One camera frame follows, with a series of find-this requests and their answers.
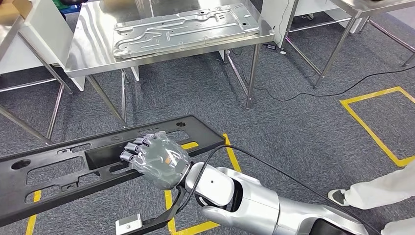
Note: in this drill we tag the stainless steel table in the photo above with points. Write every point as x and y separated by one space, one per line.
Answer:
9 32
373 6

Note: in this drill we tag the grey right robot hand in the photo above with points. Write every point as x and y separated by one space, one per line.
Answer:
162 162

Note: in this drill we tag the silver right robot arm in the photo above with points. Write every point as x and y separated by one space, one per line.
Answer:
256 204

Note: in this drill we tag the black power adapter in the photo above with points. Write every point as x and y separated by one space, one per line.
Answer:
271 46

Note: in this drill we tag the brown cardboard box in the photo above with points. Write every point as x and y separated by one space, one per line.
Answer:
13 9

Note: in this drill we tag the stamped grey metal panel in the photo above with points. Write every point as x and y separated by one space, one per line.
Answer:
181 32

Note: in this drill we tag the person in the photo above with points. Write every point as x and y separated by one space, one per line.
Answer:
382 191

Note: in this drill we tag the white cabinet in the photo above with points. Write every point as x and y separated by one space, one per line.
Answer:
275 19
48 26

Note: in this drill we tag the yellow floor tape square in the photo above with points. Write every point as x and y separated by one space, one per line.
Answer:
366 126
231 155

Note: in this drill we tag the black plastic frame part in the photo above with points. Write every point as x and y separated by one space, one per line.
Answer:
201 133

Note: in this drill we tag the stainless steel workbench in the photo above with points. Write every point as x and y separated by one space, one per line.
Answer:
94 48

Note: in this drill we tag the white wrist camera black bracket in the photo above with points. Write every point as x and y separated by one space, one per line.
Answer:
128 225

